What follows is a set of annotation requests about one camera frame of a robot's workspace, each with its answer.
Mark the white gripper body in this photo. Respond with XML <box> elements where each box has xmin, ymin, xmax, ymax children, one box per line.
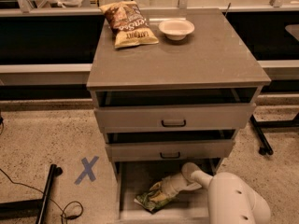
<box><xmin>161</xmin><ymin>173</ymin><xmax>202</xmax><ymax>197</ymax></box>

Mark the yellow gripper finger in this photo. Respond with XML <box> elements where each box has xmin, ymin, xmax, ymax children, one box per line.
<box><xmin>157</xmin><ymin>193</ymin><xmax>176</xmax><ymax>203</ymax></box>
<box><xmin>149</xmin><ymin>181</ymin><xmax>162</xmax><ymax>191</ymax></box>

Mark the green jalapeno chip bag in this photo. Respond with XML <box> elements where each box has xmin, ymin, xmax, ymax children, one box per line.
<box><xmin>134</xmin><ymin>189</ymin><xmax>171</xmax><ymax>214</ymax></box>

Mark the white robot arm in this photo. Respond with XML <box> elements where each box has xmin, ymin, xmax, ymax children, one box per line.
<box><xmin>149</xmin><ymin>162</ymin><xmax>271</xmax><ymax>224</ymax></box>

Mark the bottom grey drawer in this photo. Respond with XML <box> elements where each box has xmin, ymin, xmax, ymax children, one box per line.
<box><xmin>114</xmin><ymin>160</ymin><xmax>209</xmax><ymax>224</ymax></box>

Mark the grey drawer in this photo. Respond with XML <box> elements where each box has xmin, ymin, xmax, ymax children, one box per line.
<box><xmin>105</xmin><ymin>139</ymin><xmax>235</xmax><ymax>161</ymax></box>
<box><xmin>114</xmin><ymin>160</ymin><xmax>209</xmax><ymax>224</ymax></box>
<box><xmin>94</xmin><ymin>105</ymin><xmax>256</xmax><ymax>133</ymax></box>

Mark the middle grey drawer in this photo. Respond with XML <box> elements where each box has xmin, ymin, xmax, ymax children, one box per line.
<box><xmin>105</xmin><ymin>139</ymin><xmax>235</xmax><ymax>161</ymax></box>

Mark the top grey drawer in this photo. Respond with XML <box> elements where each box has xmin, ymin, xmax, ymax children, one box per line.
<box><xmin>94</xmin><ymin>105</ymin><xmax>256</xmax><ymax>133</ymax></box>

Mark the grey drawer cabinet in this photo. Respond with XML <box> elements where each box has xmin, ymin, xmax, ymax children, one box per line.
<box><xmin>87</xmin><ymin>9</ymin><xmax>270</xmax><ymax>168</ymax></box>

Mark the brown yellow chip bag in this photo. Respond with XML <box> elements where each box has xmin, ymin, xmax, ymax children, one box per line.
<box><xmin>100</xmin><ymin>1</ymin><xmax>159</xmax><ymax>49</ymax></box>

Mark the blue tape cross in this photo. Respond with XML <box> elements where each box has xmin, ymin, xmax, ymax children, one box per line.
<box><xmin>75</xmin><ymin>156</ymin><xmax>99</xmax><ymax>185</ymax></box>

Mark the black stand leg right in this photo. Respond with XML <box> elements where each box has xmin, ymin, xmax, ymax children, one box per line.
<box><xmin>250</xmin><ymin>113</ymin><xmax>299</xmax><ymax>156</ymax></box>

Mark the black stand leg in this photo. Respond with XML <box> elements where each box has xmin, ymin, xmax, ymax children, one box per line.
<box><xmin>0</xmin><ymin>164</ymin><xmax>63</xmax><ymax>224</ymax></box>
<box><xmin>250</xmin><ymin>113</ymin><xmax>299</xmax><ymax>156</ymax></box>

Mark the black stand leg left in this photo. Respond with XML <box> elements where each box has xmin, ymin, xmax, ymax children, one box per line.
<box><xmin>0</xmin><ymin>164</ymin><xmax>63</xmax><ymax>224</ymax></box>

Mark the white paper bowl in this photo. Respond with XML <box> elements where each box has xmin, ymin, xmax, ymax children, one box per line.
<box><xmin>159</xmin><ymin>20</ymin><xmax>194</xmax><ymax>41</ymax></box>

